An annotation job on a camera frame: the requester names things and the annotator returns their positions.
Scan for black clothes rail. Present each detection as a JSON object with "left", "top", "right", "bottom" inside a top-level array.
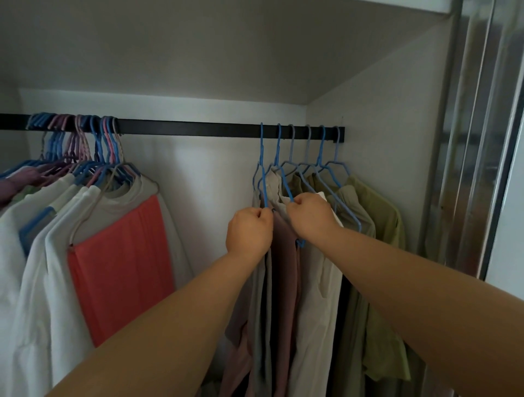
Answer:
[{"left": 0, "top": 113, "right": 346, "bottom": 143}]

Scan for person's right forearm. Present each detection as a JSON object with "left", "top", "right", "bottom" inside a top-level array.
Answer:
[{"left": 307, "top": 227, "right": 524, "bottom": 397}]

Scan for person's left hand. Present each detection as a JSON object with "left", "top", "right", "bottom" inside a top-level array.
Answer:
[{"left": 225, "top": 206, "right": 275, "bottom": 267}]

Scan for person's left forearm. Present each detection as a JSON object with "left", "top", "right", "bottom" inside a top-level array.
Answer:
[{"left": 47, "top": 249, "right": 267, "bottom": 397}]

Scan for person's right hand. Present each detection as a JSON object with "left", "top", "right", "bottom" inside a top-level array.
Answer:
[{"left": 285, "top": 193, "right": 343, "bottom": 246}]

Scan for white wardrobe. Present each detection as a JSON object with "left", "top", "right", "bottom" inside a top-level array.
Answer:
[{"left": 0, "top": 0, "right": 463, "bottom": 397}]

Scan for clothes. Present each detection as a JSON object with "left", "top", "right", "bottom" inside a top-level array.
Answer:
[{"left": 0, "top": 165, "right": 195, "bottom": 397}]

